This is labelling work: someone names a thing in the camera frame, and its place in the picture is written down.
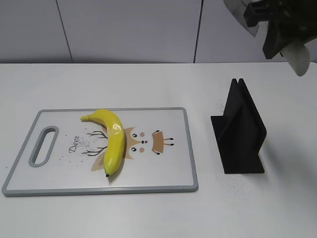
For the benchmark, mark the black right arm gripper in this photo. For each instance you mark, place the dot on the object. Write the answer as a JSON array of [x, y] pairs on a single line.
[[288, 21]]

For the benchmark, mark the yellow plastic banana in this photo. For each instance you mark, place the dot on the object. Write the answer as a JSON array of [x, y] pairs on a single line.
[[116, 138]]

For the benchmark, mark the black knife stand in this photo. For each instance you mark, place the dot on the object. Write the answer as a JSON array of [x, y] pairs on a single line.
[[240, 132]]

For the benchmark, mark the grey-rimmed deer cutting board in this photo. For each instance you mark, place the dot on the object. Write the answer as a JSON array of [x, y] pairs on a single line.
[[61, 155]]

